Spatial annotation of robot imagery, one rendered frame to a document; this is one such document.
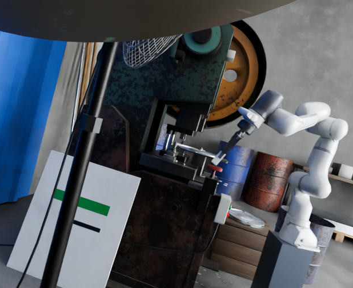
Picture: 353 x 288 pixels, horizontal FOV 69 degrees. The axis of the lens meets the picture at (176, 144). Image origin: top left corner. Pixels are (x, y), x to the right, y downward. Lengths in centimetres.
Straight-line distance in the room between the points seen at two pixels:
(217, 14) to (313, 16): 535
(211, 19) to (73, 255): 134
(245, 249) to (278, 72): 370
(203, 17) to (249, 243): 184
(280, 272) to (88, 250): 100
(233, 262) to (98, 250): 100
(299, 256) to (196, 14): 151
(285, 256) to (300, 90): 388
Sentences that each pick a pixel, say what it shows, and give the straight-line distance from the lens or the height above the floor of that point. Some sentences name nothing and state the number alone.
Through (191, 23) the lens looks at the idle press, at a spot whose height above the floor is 95.
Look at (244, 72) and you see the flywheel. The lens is 195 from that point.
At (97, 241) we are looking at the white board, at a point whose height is 24.
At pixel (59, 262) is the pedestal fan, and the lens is 83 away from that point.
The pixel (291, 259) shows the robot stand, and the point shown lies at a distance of 160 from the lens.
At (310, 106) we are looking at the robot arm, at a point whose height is 116.
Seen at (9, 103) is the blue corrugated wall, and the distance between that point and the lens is 196.
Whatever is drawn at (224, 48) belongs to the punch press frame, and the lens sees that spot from 139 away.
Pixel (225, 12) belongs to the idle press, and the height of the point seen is 96.
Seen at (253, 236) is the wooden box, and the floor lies 31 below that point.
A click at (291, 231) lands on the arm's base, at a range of 159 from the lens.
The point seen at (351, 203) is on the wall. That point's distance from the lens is 548.
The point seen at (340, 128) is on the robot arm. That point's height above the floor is 110.
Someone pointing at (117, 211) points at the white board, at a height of 41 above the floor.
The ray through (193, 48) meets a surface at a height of 126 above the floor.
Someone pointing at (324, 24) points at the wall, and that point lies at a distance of 554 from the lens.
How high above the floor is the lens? 88
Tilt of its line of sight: 4 degrees down
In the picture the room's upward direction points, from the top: 16 degrees clockwise
